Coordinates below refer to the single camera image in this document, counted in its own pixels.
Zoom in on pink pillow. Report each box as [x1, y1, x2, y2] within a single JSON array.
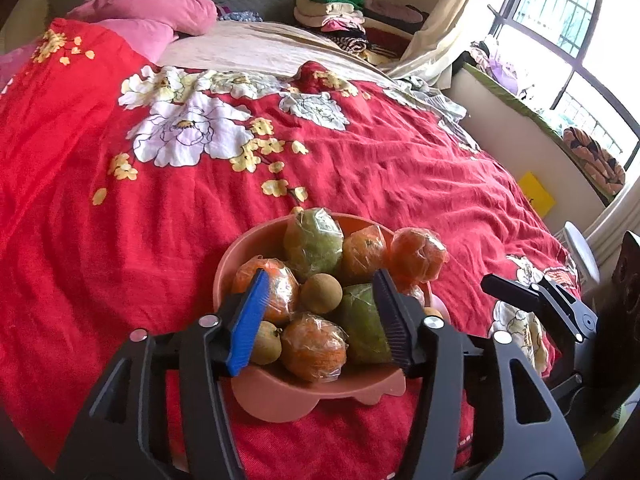
[[65, 0, 218, 38]]

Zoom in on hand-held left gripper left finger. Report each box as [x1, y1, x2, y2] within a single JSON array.
[[57, 267, 271, 480]]

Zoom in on red floral blanket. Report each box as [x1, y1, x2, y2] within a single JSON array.
[[0, 17, 583, 471]]

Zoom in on green citrus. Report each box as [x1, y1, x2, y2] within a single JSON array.
[[282, 207, 346, 283], [336, 283, 393, 365]]

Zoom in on yellow card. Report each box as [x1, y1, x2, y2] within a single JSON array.
[[517, 171, 557, 220]]

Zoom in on green white patterned cloth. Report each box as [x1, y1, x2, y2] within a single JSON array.
[[390, 75, 468, 121]]

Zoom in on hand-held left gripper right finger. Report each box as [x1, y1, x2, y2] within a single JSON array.
[[372, 268, 586, 480]]

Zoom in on window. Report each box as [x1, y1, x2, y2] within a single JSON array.
[[487, 0, 640, 161]]

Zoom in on dark brown wooden chair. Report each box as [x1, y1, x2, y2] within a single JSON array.
[[597, 230, 640, 411]]

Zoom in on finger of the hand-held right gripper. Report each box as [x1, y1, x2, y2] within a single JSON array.
[[481, 274, 598, 343]]

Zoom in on purple cloth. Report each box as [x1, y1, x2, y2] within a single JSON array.
[[467, 37, 526, 96]]

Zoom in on green window seat mat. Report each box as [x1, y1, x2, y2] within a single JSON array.
[[465, 62, 611, 206]]

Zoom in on pink bowl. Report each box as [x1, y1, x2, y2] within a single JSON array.
[[212, 212, 451, 423]]

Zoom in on cream curtain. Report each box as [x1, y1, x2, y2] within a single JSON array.
[[390, 0, 521, 91]]

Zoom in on small reddish orange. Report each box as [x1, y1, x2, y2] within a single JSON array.
[[400, 282, 427, 308]]

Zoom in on blue patterned cloth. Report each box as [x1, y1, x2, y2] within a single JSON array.
[[217, 5, 263, 23]]

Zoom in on cream bedsheet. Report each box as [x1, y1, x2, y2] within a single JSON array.
[[157, 20, 401, 86]]

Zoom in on brown patterned cushion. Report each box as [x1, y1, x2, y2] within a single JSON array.
[[562, 127, 626, 196]]

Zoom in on stack of folded clothes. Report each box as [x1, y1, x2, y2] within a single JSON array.
[[292, 0, 431, 63]]

